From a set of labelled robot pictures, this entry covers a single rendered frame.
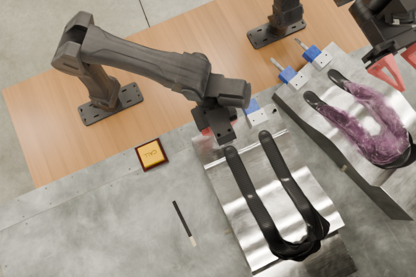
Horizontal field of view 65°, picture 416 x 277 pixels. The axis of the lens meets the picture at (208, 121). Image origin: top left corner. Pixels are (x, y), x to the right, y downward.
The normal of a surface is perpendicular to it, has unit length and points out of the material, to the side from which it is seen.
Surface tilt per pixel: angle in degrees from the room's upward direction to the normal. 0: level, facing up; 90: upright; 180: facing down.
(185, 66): 14
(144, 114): 0
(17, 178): 0
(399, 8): 90
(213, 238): 0
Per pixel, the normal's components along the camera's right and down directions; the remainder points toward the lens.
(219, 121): -0.23, -0.50
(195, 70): 0.25, -0.20
